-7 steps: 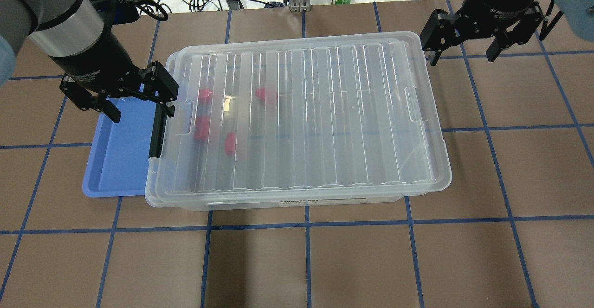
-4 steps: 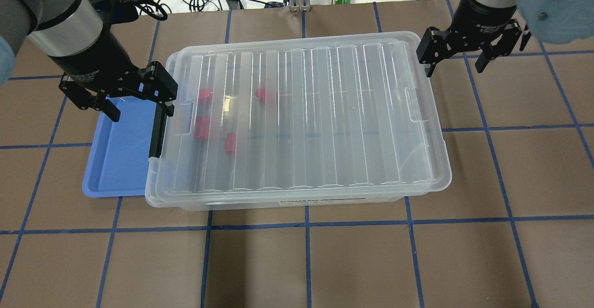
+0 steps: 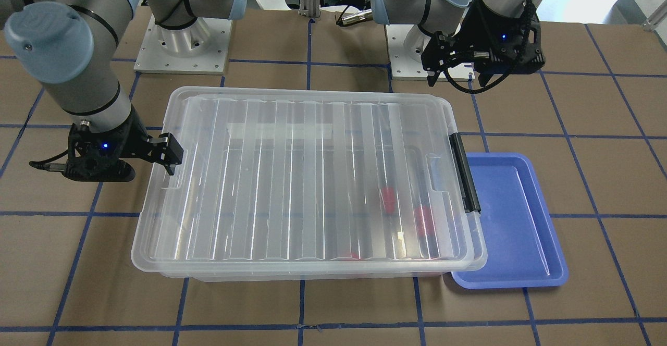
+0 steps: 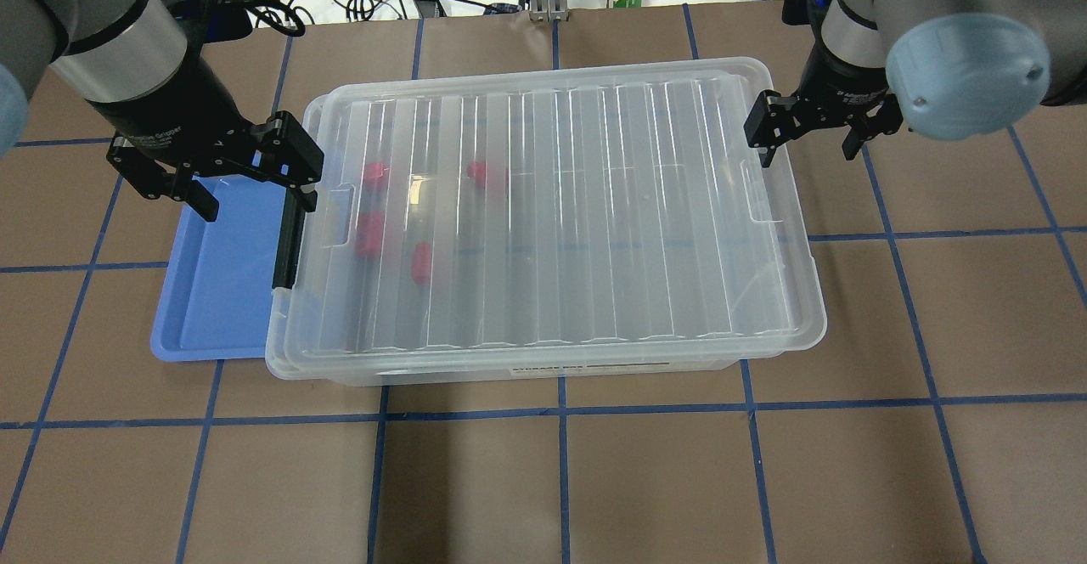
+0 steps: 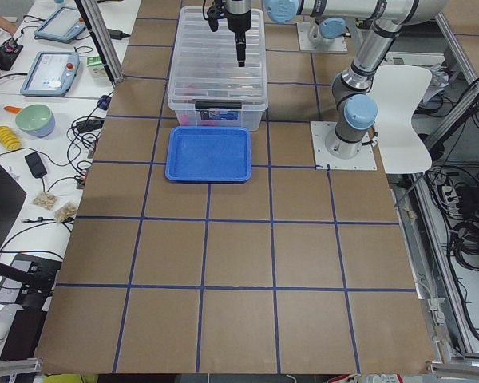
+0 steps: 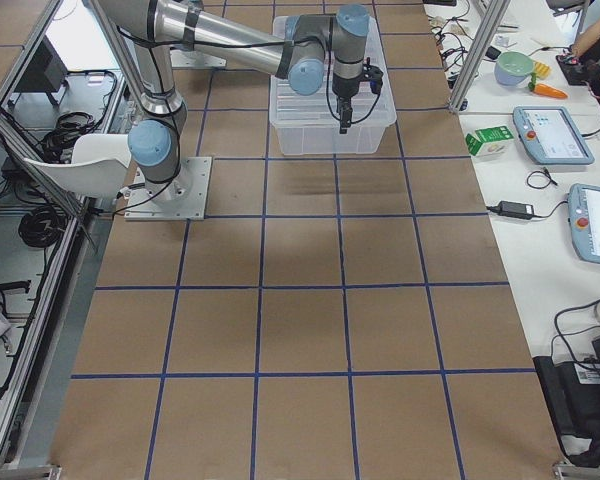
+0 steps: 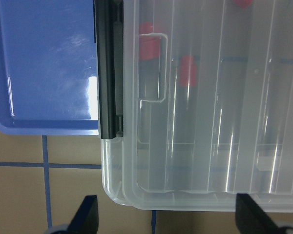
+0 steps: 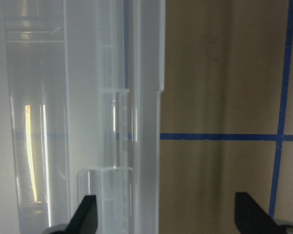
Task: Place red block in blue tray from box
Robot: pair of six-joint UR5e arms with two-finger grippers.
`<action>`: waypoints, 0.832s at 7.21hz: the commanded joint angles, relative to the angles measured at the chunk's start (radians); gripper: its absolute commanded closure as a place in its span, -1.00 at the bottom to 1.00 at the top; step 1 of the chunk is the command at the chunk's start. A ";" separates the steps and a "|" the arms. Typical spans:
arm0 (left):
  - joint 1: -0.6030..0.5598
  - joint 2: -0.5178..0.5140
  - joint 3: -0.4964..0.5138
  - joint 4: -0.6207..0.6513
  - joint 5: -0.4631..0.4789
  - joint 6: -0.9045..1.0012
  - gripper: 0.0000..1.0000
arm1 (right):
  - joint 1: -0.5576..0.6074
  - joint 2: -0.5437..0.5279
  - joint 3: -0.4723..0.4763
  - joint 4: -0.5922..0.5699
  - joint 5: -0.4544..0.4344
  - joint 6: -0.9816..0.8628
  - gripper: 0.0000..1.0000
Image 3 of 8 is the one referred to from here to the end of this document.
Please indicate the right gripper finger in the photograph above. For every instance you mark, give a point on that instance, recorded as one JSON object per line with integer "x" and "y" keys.
{"x": 165, "y": 150}

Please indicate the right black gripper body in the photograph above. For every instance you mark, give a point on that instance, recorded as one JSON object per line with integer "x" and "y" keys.
{"x": 136, "y": 138}

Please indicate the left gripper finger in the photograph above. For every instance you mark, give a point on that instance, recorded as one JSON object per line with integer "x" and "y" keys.
{"x": 440, "y": 55}
{"x": 490, "y": 79}

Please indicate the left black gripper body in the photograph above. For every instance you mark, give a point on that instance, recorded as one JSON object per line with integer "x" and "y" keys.
{"x": 473, "y": 37}

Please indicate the clear plastic box lid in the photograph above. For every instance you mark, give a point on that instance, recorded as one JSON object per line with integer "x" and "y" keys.
{"x": 307, "y": 179}

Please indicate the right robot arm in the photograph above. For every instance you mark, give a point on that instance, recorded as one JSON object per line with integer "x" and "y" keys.
{"x": 67, "y": 45}

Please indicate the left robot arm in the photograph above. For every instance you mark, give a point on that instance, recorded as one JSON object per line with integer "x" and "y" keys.
{"x": 446, "y": 16}

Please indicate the clear plastic storage box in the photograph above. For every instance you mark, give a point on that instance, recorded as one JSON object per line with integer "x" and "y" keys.
{"x": 323, "y": 275}

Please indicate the red block small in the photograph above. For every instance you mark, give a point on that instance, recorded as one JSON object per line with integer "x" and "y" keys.
{"x": 388, "y": 200}

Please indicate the red block large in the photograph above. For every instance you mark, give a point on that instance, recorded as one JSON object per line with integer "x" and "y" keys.
{"x": 424, "y": 222}

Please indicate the blue plastic tray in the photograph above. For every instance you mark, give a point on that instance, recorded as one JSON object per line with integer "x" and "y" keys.
{"x": 523, "y": 249}

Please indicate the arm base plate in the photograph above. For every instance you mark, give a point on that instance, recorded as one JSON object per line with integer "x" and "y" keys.
{"x": 405, "y": 43}
{"x": 200, "y": 49}

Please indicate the black box latch handle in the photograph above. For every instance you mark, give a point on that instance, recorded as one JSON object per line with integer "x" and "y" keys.
{"x": 465, "y": 179}

